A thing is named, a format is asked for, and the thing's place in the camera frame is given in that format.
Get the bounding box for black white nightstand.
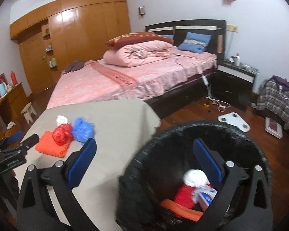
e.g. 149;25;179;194
213;60;258;112

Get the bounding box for wooden wardrobe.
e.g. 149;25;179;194
10;0;130;94

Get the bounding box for white plastic bag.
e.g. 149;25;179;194
183;169;210;204

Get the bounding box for small white wooden stool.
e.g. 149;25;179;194
21;102;37;124

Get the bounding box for white lotion bottle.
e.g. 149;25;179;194
235;53;240;66

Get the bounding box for red plastic bag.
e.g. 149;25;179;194
52;124;73;146

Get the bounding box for wall power outlet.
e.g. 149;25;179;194
227;24;239;32

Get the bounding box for wooden desk cabinet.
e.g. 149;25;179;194
0;83;29;140

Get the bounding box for blue pillow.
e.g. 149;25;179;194
178;32;211;54
161;35;174;40

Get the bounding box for white paper ball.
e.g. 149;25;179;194
56;115;69;126

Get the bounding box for black lined trash bin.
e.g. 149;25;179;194
116;121;271;230

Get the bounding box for white blue tissue box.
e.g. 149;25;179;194
197;188;217;212

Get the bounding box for grey table cloth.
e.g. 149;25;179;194
25;99;161;230

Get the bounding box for white blanket controller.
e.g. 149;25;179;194
202;75;209;86

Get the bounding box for folded pink quilt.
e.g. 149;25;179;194
103;40;173;67

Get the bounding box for light blue kettle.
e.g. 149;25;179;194
0;82;7;97

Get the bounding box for purple garment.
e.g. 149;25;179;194
272;76;289;92

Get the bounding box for white bathroom scale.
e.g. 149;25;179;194
217;112;251;133

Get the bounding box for orange foam net sheet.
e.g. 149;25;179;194
160;199;203;222

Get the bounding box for blue plastic bag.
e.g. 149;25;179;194
72;117;95;144

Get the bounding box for red thermos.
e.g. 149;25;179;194
10;71;18;86

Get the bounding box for white charger cable on floor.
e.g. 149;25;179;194
206;96;232;112

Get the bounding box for dark slippers on bed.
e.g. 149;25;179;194
64;59;84;73

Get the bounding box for plaid covered chair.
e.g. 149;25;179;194
256;77;289;130

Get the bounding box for red brown folded blanket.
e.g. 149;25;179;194
105;31;174;49

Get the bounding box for dark bed headboard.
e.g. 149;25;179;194
145;19;227;60

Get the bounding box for bed with pink sheet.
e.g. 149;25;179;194
47;50;217;109

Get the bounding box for red cloth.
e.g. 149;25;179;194
174;185;199;209

